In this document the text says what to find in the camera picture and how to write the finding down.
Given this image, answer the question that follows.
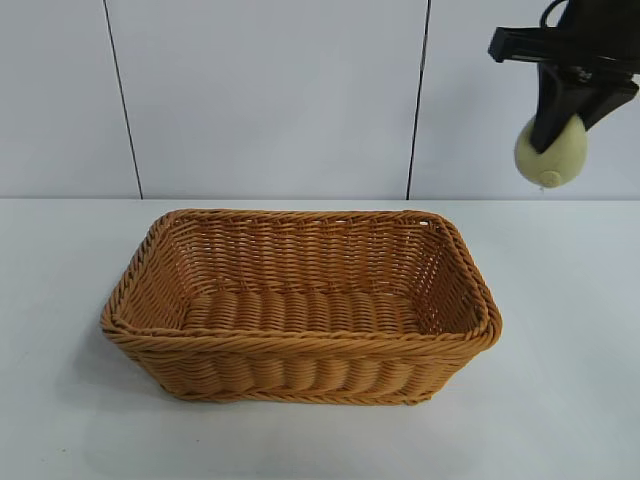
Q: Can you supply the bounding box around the brown woven wicker basket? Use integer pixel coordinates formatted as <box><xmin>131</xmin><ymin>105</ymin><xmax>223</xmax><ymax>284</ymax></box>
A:
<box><xmin>99</xmin><ymin>207</ymin><xmax>504</xmax><ymax>407</ymax></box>

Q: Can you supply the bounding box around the black right arm cable loop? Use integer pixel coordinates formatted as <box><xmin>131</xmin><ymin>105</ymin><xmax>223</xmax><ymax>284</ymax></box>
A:
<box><xmin>538</xmin><ymin>0</ymin><xmax>569</xmax><ymax>30</ymax></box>

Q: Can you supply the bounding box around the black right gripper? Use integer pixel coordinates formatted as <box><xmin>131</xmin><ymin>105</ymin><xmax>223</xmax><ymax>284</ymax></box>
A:
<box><xmin>488</xmin><ymin>0</ymin><xmax>640</xmax><ymax>154</ymax></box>

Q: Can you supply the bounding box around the pale yellow egg yolk pastry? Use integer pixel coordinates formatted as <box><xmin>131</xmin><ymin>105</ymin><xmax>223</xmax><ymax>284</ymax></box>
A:
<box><xmin>513</xmin><ymin>113</ymin><xmax>589</xmax><ymax>189</ymax></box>

